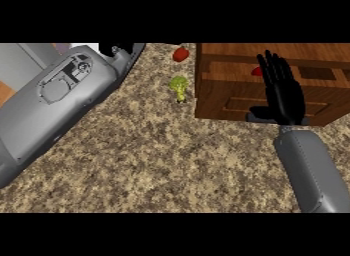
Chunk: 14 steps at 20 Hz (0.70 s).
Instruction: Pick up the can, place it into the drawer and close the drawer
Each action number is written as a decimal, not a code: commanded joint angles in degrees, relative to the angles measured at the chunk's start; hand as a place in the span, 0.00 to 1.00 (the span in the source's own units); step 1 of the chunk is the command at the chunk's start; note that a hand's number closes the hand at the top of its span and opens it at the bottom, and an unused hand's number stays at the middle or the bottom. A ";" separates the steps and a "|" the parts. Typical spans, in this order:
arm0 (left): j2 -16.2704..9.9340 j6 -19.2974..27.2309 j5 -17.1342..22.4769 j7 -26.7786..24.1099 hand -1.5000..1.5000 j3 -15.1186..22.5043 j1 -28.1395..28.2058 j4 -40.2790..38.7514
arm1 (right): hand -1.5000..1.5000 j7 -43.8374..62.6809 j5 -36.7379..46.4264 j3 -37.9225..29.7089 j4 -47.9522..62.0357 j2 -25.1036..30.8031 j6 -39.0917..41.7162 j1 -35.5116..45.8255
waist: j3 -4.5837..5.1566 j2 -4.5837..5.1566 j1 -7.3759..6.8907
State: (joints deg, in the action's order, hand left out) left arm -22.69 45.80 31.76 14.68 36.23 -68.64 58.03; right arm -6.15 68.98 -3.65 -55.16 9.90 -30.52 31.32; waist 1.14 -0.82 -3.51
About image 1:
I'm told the wooden drawer front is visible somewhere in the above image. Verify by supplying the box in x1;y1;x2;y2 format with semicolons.
194;78;350;127

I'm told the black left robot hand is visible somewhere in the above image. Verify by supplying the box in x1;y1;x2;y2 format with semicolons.
98;42;147;75

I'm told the green broccoli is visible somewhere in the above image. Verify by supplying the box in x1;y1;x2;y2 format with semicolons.
168;75;190;104

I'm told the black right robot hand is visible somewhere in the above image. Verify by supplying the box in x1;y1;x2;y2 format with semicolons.
247;49;306;126

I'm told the red can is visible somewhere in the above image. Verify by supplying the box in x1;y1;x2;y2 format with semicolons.
171;46;191;63

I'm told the wooden drawer cabinet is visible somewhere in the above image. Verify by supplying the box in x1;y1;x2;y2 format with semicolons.
194;43;350;127

